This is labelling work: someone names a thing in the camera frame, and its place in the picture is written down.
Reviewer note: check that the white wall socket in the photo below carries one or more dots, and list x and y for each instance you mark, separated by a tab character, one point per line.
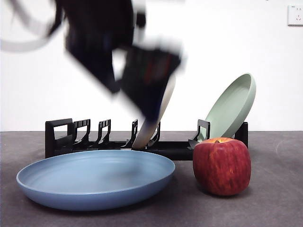
296	15

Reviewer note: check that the red apple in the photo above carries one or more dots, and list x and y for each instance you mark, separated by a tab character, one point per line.
221	168

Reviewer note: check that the green plate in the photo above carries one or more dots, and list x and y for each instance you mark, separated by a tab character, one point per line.
229	111

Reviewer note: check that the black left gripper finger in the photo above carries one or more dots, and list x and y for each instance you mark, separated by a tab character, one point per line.
146	82
94	63

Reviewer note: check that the white plate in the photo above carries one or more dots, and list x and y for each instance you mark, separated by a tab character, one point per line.
169	94

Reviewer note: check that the black plate rack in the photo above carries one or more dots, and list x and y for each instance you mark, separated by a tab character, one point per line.
50	142

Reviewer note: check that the blue plate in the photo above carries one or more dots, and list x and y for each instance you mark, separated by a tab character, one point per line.
94	182

